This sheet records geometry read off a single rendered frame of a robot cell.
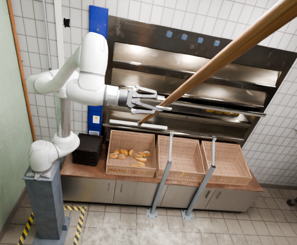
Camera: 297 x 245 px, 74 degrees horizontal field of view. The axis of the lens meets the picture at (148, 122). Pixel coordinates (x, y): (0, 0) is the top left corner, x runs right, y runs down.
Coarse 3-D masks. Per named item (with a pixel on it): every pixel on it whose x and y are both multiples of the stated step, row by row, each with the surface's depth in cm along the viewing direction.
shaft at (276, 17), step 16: (288, 0) 23; (272, 16) 26; (288, 16) 24; (256, 32) 29; (272, 32) 28; (224, 48) 37; (240, 48) 33; (208, 64) 43; (224, 64) 39; (192, 80) 52; (176, 96) 68
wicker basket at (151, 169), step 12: (120, 132) 245; (132, 132) 247; (120, 144) 251; (132, 144) 253; (144, 144) 255; (108, 156) 219; (132, 156) 250; (108, 168) 215; (120, 168) 217; (132, 168) 218; (144, 168) 219
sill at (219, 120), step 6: (114, 108) 230; (120, 108) 230; (126, 108) 230; (138, 108) 233; (144, 108) 235; (162, 114) 237; (168, 114) 238; (174, 114) 238; (180, 114) 240; (186, 114) 243; (192, 114) 245; (204, 120) 245; (210, 120) 246; (216, 120) 246; (222, 120) 247; (228, 120) 250; (234, 120) 253
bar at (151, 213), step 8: (128, 128) 201; (136, 128) 202; (144, 128) 203; (192, 136) 211; (200, 136) 211; (208, 136) 213; (168, 160) 203; (168, 168) 205; (208, 176) 215; (160, 184) 221; (160, 192) 228; (200, 192) 231; (192, 200) 246; (152, 208) 246; (192, 208) 250; (152, 216) 251; (184, 216) 259; (192, 216) 261
